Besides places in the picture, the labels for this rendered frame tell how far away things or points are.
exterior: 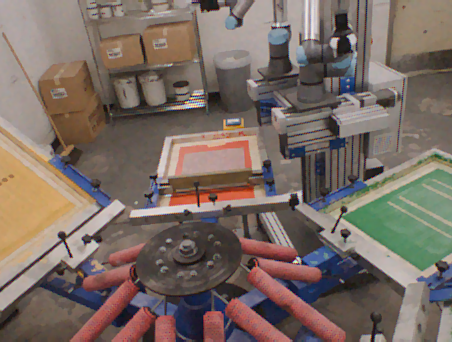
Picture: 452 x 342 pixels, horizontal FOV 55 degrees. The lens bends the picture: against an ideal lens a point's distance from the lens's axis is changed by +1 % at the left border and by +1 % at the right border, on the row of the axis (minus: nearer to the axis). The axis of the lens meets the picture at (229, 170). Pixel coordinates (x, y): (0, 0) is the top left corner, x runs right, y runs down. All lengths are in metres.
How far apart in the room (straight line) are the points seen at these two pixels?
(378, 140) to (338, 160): 0.25
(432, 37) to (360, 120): 4.09
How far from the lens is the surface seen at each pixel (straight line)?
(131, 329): 1.20
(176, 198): 2.11
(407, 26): 6.07
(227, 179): 2.06
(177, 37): 5.12
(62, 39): 5.94
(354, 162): 2.71
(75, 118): 5.23
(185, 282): 1.15
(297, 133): 2.23
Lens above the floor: 2.11
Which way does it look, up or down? 31 degrees down
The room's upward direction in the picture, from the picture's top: 8 degrees counter-clockwise
